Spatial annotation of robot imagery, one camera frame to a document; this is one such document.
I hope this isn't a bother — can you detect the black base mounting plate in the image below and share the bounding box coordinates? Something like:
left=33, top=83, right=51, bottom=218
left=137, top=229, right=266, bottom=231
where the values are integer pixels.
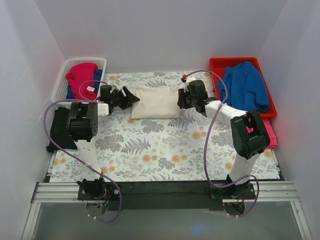
left=77, top=179, right=256, bottom=211

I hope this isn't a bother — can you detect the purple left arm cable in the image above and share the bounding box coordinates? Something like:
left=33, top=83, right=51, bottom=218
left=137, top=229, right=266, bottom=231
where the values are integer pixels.
left=42, top=79, right=123, bottom=223

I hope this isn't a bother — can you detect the floral table mat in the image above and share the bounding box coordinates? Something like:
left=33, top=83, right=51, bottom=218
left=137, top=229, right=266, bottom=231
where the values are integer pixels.
left=49, top=72, right=280, bottom=183

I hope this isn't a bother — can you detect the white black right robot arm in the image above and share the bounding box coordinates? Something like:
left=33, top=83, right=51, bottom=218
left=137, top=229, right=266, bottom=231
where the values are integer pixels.
left=177, top=78, right=271, bottom=199

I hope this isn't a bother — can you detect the cream t shirt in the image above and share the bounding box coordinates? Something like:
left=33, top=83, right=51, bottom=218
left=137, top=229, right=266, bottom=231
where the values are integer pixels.
left=131, top=85, right=180, bottom=119

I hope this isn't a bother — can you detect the folded pink t shirt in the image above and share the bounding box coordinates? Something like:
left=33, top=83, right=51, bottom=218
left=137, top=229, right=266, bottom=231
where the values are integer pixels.
left=263, top=119, right=278, bottom=150

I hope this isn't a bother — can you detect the white plastic basket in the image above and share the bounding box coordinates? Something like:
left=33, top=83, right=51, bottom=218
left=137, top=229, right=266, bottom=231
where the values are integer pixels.
left=51, top=57, right=107, bottom=102

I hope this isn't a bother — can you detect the red plastic bin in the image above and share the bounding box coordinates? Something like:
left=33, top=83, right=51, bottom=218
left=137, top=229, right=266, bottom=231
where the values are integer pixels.
left=209, top=56, right=278, bottom=119

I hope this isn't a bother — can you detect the navy t shirt in basket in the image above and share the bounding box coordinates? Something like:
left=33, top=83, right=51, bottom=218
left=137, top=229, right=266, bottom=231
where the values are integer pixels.
left=66, top=69, right=102, bottom=100

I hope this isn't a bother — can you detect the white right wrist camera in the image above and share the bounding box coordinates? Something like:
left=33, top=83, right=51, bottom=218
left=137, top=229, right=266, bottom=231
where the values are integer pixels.
left=181, top=74, right=196, bottom=87

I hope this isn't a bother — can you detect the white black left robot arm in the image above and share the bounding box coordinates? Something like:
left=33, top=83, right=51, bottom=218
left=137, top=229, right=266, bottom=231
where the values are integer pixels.
left=66, top=84, right=140, bottom=200

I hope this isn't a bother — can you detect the blue t shirt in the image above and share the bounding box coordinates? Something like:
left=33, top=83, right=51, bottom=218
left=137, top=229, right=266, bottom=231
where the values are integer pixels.
left=217, top=61, right=271, bottom=113

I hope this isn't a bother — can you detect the folded black t shirt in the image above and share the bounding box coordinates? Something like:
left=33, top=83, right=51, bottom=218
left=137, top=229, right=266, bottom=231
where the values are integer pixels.
left=50, top=107, right=77, bottom=150

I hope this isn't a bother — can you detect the magenta t shirt in basket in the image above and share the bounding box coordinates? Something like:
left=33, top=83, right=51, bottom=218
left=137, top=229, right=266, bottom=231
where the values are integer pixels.
left=65, top=62, right=100, bottom=100

